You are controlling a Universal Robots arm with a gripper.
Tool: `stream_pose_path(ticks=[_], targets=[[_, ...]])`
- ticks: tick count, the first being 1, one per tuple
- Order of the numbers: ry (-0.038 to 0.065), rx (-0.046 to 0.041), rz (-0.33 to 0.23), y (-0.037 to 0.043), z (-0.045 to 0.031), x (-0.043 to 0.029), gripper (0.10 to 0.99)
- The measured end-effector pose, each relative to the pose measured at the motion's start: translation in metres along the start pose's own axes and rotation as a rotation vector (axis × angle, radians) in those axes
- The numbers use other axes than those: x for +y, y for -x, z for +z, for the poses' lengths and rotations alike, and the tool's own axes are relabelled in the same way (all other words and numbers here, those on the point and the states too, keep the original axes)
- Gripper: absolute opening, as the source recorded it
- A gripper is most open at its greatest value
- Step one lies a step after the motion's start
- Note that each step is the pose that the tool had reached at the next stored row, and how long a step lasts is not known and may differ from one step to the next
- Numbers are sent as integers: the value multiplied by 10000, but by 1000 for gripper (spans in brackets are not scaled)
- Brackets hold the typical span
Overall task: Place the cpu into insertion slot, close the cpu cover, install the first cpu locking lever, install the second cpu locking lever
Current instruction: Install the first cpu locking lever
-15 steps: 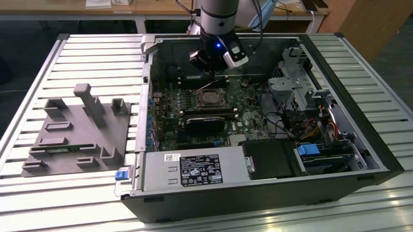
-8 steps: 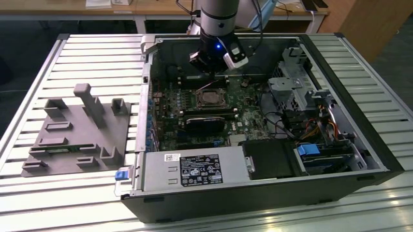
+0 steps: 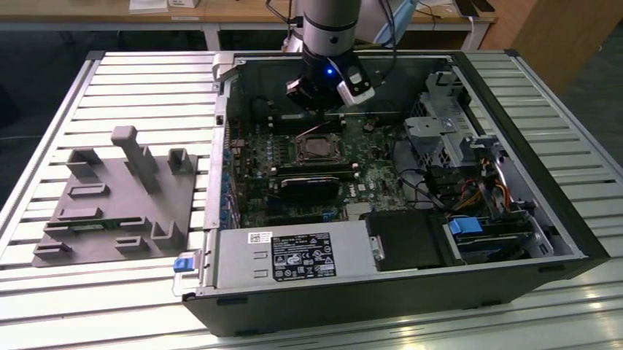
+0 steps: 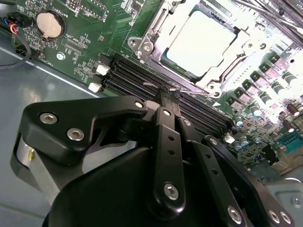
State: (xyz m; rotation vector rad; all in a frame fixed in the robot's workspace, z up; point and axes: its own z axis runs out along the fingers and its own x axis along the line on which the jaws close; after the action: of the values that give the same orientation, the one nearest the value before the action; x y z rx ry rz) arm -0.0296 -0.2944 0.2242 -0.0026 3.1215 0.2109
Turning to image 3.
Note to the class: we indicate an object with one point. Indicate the silver CPU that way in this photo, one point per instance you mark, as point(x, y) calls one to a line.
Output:
point(318, 147)

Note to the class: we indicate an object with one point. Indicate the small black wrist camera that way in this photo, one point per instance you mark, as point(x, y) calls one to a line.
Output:
point(294, 90)

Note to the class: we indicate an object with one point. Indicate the black heatsink block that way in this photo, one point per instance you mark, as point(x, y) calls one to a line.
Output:
point(287, 124)

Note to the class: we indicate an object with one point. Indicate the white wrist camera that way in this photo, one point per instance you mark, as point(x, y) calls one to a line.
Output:
point(358, 87)

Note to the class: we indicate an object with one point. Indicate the thin metal locking lever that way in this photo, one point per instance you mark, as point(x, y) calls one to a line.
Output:
point(314, 130)

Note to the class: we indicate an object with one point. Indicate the black open PC case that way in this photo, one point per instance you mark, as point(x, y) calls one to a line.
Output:
point(341, 310)

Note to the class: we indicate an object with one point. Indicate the blue disk carrier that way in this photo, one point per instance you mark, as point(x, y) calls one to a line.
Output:
point(465, 226)

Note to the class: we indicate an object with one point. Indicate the black hard disk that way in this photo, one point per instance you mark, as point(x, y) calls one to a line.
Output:
point(491, 248)

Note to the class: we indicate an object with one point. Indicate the metal drive cage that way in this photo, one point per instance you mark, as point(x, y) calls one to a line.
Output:
point(438, 127)

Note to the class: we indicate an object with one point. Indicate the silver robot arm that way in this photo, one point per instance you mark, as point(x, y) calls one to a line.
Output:
point(331, 33)

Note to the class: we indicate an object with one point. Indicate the wooden desk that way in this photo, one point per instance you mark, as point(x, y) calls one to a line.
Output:
point(98, 18)

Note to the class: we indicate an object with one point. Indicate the black plastic shroud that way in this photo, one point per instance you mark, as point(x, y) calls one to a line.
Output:
point(409, 237)

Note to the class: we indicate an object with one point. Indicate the silver power supply unit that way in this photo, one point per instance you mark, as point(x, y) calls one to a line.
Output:
point(243, 262)

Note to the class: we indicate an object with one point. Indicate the CPU socket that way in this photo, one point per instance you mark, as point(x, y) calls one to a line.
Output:
point(298, 159)

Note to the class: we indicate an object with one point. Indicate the grey parts rack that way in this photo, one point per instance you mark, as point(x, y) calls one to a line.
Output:
point(117, 204)

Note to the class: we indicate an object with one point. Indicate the small silver heatsink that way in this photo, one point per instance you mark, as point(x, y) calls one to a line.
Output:
point(359, 210)

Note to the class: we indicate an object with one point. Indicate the black flat strip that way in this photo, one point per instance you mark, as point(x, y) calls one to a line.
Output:
point(474, 7)

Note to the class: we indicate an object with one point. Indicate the small white box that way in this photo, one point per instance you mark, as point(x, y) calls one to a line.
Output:
point(185, 3)

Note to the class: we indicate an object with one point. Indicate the black graphics card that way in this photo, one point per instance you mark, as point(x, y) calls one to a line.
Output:
point(309, 191)

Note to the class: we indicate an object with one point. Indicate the wooden cabinet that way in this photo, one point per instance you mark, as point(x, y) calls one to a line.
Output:
point(560, 36)

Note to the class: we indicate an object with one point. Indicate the black RAM slot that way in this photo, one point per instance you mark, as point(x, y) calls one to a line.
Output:
point(311, 167)
point(317, 173)

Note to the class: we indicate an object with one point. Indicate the green motherboard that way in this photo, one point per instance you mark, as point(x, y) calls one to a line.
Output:
point(375, 182)

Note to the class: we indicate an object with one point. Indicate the blue case latch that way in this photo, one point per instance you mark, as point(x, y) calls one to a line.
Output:
point(182, 264)

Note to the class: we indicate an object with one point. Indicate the green RAM stick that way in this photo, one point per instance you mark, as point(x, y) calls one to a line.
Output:
point(93, 226)

